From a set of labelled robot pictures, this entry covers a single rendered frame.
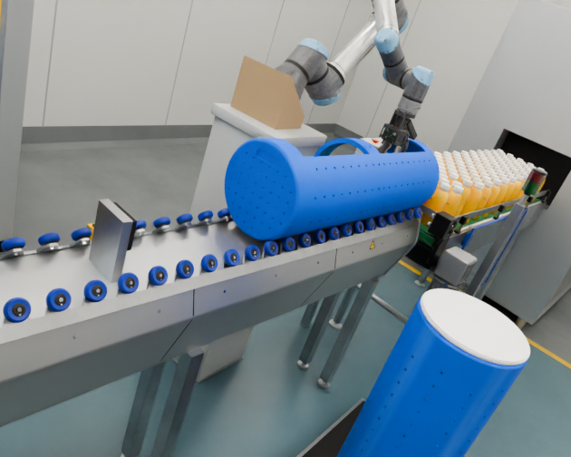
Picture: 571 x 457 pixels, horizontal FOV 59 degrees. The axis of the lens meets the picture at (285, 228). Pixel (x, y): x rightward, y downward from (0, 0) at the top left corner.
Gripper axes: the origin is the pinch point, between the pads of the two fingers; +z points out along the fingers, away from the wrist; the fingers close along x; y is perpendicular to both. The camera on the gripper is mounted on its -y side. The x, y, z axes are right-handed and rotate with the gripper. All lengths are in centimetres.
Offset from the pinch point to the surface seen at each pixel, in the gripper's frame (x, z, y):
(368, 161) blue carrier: 8.8, -5.1, 29.9
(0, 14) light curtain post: -30, -20, 125
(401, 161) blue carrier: 9.3, -5.0, 8.4
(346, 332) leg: 9, 80, -16
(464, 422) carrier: 74, 31, 57
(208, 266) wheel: 12, 20, 89
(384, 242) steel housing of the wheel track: 13.2, 26.9, 0.4
